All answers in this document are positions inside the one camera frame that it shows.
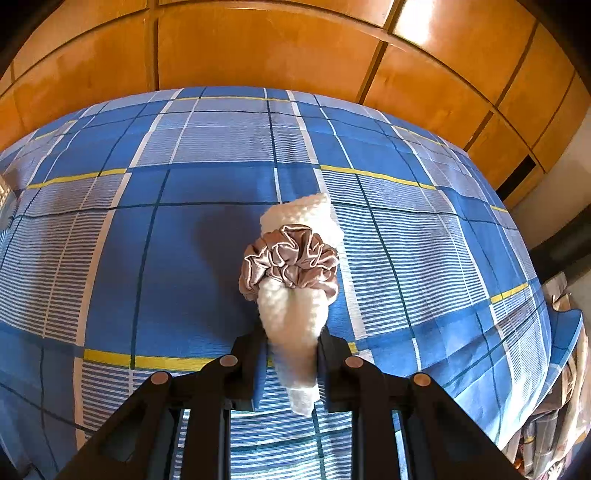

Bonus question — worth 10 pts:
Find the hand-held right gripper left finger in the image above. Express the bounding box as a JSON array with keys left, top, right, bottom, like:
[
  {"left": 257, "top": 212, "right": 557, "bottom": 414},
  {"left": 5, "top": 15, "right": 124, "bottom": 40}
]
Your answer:
[{"left": 55, "top": 320, "right": 271, "bottom": 480}]

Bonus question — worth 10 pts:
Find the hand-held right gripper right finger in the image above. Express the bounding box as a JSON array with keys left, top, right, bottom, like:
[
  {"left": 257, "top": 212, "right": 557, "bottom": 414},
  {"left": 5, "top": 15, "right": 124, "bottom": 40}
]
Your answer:
[{"left": 316, "top": 325, "right": 522, "bottom": 480}]

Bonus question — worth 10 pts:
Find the cream crocheted cloth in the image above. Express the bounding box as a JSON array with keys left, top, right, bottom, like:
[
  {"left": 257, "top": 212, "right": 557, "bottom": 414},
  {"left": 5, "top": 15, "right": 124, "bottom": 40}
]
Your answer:
[{"left": 256, "top": 193, "right": 346, "bottom": 418}]

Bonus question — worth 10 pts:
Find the brown satin scrunchie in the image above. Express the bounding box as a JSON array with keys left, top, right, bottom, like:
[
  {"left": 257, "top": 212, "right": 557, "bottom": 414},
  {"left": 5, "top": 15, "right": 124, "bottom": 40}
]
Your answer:
[{"left": 239, "top": 224, "right": 341, "bottom": 302}]

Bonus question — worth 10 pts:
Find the blue plaid bed sheet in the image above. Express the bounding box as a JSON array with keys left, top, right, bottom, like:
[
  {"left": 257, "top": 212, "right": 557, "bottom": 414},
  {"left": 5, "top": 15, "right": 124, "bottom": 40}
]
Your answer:
[{"left": 0, "top": 87, "right": 585, "bottom": 480}]

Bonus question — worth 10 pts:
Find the pile of household clutter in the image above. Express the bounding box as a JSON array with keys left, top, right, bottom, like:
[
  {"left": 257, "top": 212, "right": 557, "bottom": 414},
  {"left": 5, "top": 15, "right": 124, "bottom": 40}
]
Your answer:
[{"left": 501, "top": 272, "right": 591, "bottom": 480}]

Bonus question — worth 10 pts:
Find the dark chair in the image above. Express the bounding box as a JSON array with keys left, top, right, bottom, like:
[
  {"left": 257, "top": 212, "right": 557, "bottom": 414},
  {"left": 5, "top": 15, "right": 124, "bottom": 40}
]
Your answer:
[{"left": 529, "top": 198, "right": 591, "bottom": 278}]

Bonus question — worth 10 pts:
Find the wooden wardrobe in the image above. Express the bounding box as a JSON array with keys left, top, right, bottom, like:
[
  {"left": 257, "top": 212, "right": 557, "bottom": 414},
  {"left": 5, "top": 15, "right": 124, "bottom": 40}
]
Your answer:
[{"left": 0, "top": 0, "right": 591, "bottom": 199}]

